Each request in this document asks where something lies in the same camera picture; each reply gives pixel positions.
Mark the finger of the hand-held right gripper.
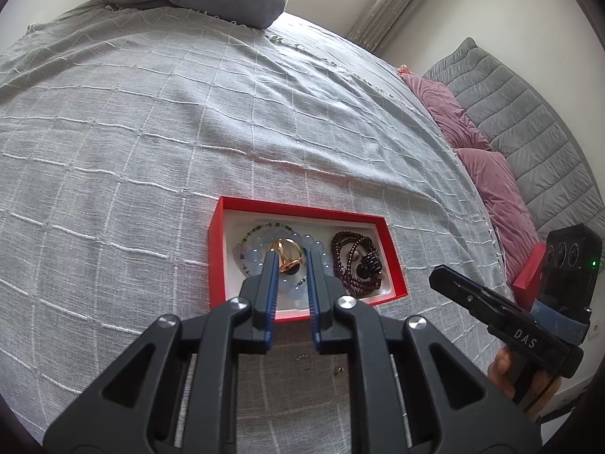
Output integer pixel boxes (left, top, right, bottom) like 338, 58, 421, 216
429, 265, 510, 330

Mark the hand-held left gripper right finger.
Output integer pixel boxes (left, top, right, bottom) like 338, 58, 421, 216
306, 258, 542, 454

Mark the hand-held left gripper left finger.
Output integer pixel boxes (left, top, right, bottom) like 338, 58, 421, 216
42, 250, 279, 454

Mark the gold ring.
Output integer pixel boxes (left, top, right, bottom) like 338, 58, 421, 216
269, 239, 303, 276

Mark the light blue bead bracelet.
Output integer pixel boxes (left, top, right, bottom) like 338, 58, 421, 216
239, 231, 334, 308

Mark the dark red bead necklace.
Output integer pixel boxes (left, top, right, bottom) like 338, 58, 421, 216
331, 230, 385, 300

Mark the multicoloured small bead bracelet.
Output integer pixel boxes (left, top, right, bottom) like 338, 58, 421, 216
240, 221, 296, 270

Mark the red cardboard box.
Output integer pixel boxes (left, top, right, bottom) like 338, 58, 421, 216
206, 196, 408, 325

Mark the person's right hand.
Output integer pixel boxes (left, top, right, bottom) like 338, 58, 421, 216
488, 344, 561, 419

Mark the red box lid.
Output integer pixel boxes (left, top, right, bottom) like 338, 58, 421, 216
513, 242, 549, 303

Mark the pink velvet pillow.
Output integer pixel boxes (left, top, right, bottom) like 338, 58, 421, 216
397, 64, 495, 152
454, 148, 542, 285

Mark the grey padded headboard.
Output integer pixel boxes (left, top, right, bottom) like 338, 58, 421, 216
422, 37, 605, 266

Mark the grey curtain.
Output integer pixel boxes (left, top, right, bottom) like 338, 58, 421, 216
347, 0, 450, 55

